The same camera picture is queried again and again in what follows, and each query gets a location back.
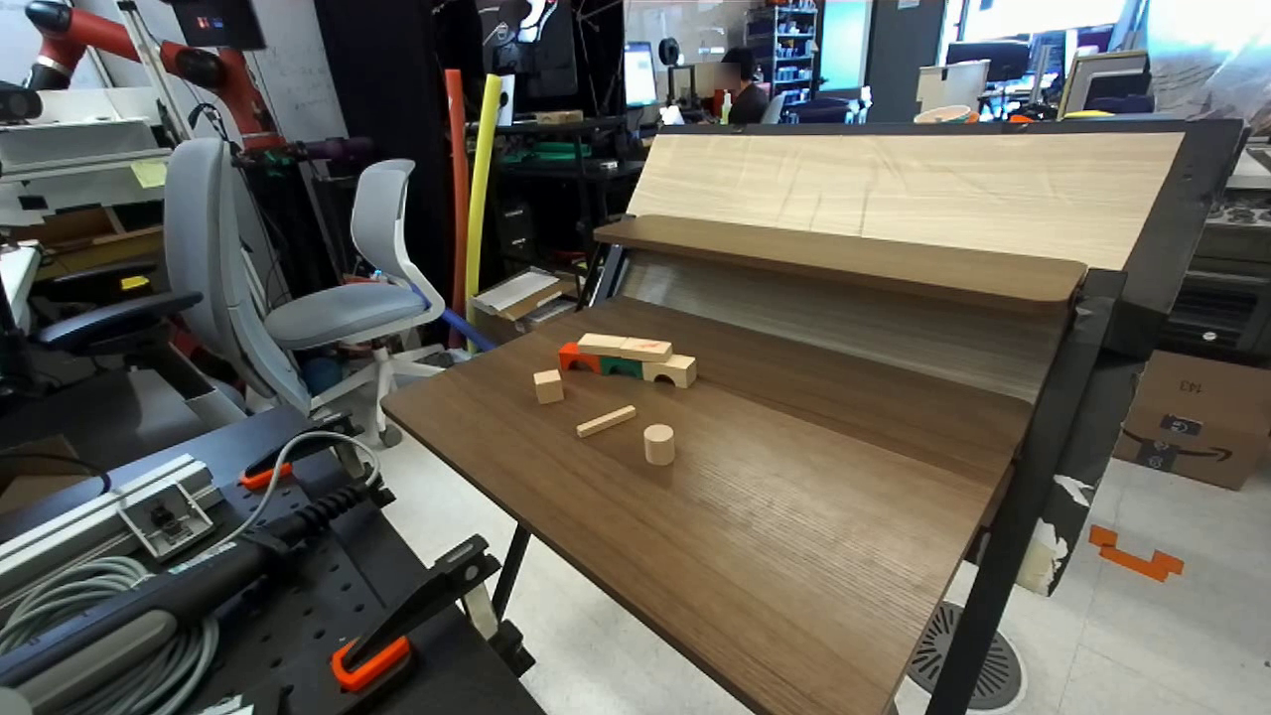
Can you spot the natural wooden cube block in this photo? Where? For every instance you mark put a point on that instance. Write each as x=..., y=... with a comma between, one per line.
x=547, y=386

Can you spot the red robot arm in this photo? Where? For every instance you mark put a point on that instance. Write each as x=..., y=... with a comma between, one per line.
x=91, y=35

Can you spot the green wooden arch block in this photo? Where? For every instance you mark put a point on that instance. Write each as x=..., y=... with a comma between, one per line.
x=621, y=367

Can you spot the long natural wooden block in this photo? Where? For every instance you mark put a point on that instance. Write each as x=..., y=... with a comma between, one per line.
x=621, y=343

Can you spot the natural wooden arch block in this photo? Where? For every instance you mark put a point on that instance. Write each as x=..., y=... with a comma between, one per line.
x=682, y=371

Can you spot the orange wooden arch block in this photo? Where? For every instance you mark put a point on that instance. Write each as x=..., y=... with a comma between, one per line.
x=568, y=357

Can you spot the thin natural wooden stick block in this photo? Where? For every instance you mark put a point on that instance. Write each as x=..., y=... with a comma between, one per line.
x=605, y=422

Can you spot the natural wooden cylinder block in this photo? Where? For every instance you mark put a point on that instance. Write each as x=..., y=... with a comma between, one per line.
x=659, y=447

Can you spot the stack of flat boards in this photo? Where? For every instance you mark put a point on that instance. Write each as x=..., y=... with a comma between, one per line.
x=520, y=297

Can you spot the black background storage shelf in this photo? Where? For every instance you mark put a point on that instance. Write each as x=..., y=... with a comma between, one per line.
x=568, y=200

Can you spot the light wooden panel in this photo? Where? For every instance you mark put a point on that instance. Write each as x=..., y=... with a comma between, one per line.
x=848, y=260

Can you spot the yellow pole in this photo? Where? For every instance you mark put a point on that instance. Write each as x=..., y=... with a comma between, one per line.
x=482, y=174

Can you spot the orange pole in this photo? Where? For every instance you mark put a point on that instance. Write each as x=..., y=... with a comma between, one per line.
x=457, y=174

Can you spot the seated person in dark top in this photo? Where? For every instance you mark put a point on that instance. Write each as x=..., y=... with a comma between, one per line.
x=743, y=95

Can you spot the white-back grey office chair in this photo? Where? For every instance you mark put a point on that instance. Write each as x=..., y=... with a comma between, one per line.
x=352, y=316

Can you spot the light wood desk back panel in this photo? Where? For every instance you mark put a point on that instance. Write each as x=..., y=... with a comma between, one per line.
x=899, y=183

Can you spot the orange black bar clamp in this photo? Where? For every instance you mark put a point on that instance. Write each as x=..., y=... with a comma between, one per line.
x=371, y=664
x=262, y=479

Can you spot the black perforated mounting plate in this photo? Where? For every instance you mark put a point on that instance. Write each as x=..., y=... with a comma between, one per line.
x=302, y=620

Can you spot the grey high-back office chair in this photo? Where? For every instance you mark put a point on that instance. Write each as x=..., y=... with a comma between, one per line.
x=202, y=251

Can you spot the round metal floor grate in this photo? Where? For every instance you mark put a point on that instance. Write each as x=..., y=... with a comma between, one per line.
x=980, y=668

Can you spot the brown cardboard box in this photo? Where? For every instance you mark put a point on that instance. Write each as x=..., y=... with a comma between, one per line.
x=1194, y=419

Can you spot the black metal desk frame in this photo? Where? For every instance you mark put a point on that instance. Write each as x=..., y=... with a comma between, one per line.
x=1058, y=440

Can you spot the aluminium extrusion rail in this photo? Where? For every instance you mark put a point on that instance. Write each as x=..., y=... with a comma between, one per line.
x=82, y=521

